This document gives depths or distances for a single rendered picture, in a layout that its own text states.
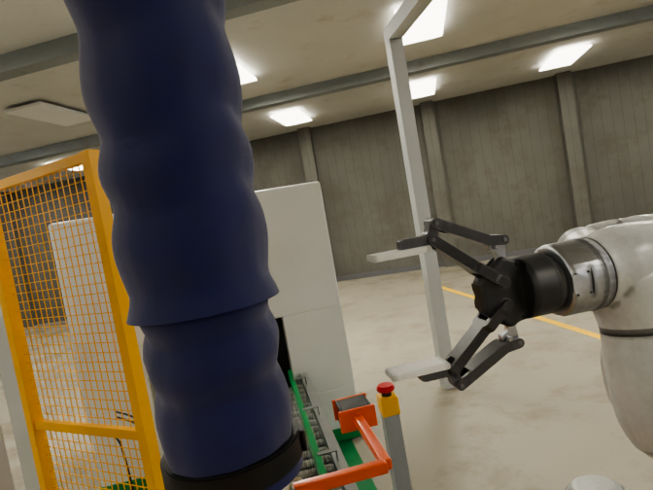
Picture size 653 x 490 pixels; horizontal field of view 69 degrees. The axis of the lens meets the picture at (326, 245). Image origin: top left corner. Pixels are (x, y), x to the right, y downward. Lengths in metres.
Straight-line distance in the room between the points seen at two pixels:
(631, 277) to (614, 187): 12.09
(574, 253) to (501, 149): 11.56
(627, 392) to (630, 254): 0.17
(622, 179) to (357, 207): 6.08
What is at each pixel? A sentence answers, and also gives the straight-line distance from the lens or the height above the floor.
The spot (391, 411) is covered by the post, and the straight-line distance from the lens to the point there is 1.90.
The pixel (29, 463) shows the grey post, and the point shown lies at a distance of 4.64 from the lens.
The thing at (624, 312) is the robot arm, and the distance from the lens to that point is 0.67.
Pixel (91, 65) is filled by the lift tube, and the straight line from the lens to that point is 0.77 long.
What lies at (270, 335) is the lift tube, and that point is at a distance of 0.75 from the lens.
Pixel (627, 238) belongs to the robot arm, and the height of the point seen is 1.62.
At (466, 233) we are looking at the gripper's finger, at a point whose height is 1.66.
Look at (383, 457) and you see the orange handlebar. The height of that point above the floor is 1.25.
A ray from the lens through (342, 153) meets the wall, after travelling 12.17.
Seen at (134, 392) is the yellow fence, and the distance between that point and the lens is 2.03.
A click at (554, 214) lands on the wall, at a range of 12.36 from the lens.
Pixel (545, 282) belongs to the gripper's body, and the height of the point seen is 1.59.
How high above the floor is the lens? 1.71
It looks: 3 degrees down
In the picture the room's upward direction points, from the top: 10 degrees counter-clockwise
